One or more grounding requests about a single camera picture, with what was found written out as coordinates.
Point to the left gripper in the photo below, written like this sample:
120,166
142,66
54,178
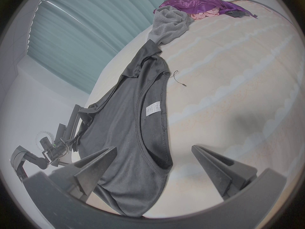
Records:
59,151

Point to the purple satin garment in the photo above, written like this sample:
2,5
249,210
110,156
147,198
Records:
190,5

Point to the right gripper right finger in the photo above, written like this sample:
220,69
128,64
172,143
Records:
214,173

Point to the round white mirror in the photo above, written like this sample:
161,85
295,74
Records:
39,137

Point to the bed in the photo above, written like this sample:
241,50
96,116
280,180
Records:
238,80

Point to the blue-green curtain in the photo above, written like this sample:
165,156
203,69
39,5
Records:
114,8
71,46

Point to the black dressing table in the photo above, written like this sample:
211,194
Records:
60,130

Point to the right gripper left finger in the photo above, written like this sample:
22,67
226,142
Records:
95,168

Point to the pink garment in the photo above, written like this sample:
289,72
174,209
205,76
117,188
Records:
205,14

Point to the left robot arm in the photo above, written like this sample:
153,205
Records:
20,157

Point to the black chest of drawers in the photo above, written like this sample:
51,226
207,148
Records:
72,120

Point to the grey knit garment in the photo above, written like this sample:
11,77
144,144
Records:
166,25

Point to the black T-shirt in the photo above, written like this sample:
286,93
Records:
124,139

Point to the black lace garment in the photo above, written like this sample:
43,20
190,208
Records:
238,13

